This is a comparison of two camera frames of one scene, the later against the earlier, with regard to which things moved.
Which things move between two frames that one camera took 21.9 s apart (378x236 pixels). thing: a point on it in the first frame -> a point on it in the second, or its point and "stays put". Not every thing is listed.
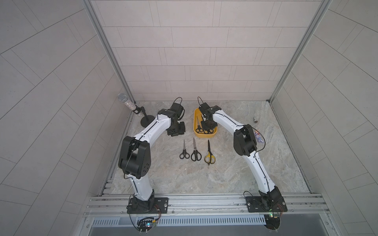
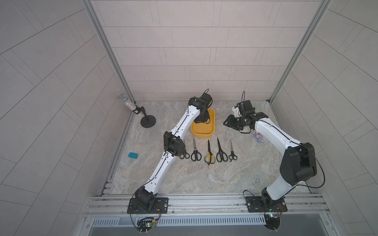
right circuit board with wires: x=272 y=221 stays put
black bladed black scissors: x=196 y=155 -> x=221 y=156
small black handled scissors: x=184 y=154 stays put
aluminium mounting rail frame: x=204 y=205 stays put
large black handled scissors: x=199 y=129 -> x=196 y=155
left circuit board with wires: x=144 y=224 stays put
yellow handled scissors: x=210 y=159 stays put
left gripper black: x=181 y=131 -> x=206 y=117
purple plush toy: x=258 y=135 stays put
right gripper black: x=205 y=127 -> x=230 y=123
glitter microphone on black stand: x=146 y=119 stays put
